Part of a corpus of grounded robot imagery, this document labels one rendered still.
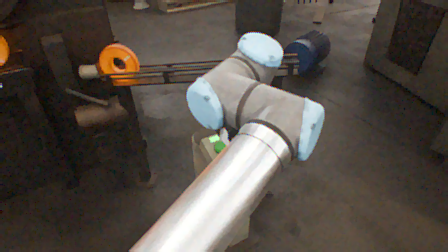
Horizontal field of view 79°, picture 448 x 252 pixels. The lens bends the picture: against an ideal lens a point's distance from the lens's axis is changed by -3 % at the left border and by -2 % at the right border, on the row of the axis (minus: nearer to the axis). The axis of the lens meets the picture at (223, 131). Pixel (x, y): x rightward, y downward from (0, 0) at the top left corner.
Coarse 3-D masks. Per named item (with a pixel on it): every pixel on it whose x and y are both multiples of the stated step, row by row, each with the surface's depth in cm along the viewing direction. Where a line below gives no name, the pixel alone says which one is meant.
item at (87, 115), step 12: (84, 108) 120; (96, 108) 121; (108, 108) 123; (120, 108) 124; (84, 120) 118; (96, 120) 121; (108, 120) 123; (120, 120) 127; (96, 132) 127; (108, 132) 128; (96, 144) 128; (108, 144) 131; (108, 156) 135; (108, 168) 139; (120, 168) 143; (108, 180) 143; (120, 180) 147
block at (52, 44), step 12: (48, 36) 114; (60, 36) 115; (48, 48) 110; (60, 48) 112; (48, 60) 113; (60, 60) 114; (60, 72) 117; (72, 72) 119; (60, 84) 119; (72, 84) 122
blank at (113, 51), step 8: (112, 48) 109; (120, 48) 109; (128, 48) 111; (104, 56) 111; (112, 56) 111; (120, 56) 110; (128, 56) 110; (104, 64) 113; (112, 64) 115; (128, 64) 112; (136, 64) 113; (104, 72) 115; (112, 72) 115; (120, 80) 117; (128, 80) 117
